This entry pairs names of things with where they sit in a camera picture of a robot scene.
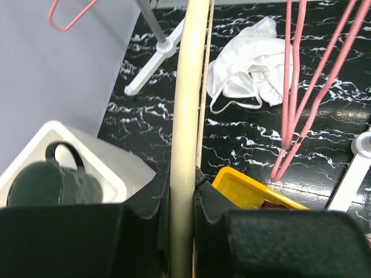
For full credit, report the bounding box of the dark green mug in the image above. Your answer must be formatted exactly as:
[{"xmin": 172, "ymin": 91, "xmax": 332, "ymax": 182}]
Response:
[{"xmin": 6, "ymin": 141, "xmax": 103, "ymax": 207}]

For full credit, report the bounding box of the cream plastic hanger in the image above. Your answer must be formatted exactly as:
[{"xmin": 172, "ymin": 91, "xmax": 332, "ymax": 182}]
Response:
[{"xmin": 170, "ymin": 1, "xmax": 212, "ymax": 277}]

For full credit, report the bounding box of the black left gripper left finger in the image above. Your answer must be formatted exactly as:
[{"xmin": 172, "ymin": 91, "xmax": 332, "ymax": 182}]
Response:
[{"xmin": 1, "ymin": 166, "xmax": 170, "ymax": 277}]

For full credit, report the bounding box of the white rack base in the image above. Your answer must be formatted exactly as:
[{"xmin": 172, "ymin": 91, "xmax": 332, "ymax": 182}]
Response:
[{"xmin": 124, "ymin": 22, "xmax": 370, "ymax": 212}]

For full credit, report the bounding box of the white tank top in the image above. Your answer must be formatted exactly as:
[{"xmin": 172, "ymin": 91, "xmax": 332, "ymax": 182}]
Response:
[{"xmin": 207, "ymin": 17, "xmax": 285, "ymax": 114}]

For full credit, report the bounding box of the white drawer unit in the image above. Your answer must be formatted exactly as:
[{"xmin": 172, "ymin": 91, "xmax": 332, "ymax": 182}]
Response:
[{"xmin": 1, "ymin": 120, "xmax": 156, "ymax": 207}]

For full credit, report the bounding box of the yellow plastic tray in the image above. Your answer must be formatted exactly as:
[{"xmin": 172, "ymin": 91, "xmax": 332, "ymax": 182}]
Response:
[{"xmin": 212, "ymin": 166, "xmax": 308, "ymax": 210}]

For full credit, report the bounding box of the grey clothes rack pole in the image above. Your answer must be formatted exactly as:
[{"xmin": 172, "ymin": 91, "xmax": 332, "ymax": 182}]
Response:
[{"xmin": 136, "ymin": 0, "xmax": 166, "ymax": 44}]

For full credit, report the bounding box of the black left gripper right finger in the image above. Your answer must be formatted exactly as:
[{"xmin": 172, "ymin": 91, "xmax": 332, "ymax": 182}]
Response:
[{"xmin": 193, "ymin": 170, "xmax": 370, "ymax": 277}]

